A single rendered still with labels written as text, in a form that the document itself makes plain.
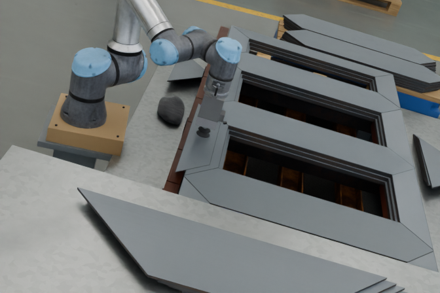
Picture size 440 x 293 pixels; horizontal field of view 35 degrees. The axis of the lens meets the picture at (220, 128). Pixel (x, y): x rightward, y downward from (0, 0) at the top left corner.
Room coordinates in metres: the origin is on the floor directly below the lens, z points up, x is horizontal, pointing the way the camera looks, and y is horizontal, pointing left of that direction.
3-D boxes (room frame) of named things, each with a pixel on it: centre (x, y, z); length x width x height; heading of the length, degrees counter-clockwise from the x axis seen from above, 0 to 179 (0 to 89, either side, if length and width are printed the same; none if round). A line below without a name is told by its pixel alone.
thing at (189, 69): (2.61, 0.20, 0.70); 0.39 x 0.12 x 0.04; 2
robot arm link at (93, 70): (1.96, 0.45, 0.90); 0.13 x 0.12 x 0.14; 146
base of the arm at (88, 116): (1.96, 0.45, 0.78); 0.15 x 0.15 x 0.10
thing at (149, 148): (2.26, 0.22, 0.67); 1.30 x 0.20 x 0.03; 2
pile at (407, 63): (3.10, -0.52, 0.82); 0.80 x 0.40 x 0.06; 92
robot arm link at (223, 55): (1.85, 0.05, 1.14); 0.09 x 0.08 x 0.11; 56
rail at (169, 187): (2.07, 0.09, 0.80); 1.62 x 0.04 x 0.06; 2
